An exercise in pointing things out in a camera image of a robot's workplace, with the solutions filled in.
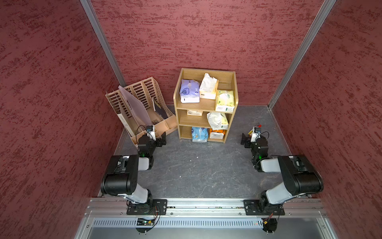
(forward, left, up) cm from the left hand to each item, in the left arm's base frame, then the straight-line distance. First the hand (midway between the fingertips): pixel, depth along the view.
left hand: (158, 134), depth 94 cm
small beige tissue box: (+8, -24, +12) cm, 28 cm away
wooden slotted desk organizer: (+30, +11, +7) cm, 33 cm away
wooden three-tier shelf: (+7, -30, +23) cm, 39 cm away
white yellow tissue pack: (0, -37, +14) cm, 40 cm away
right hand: (0, -60, -1) cm, 60 cm away
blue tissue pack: (+2, -27, -2) cm, 27 cm away
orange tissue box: (+1, -38, -1) cm, 38 cm away
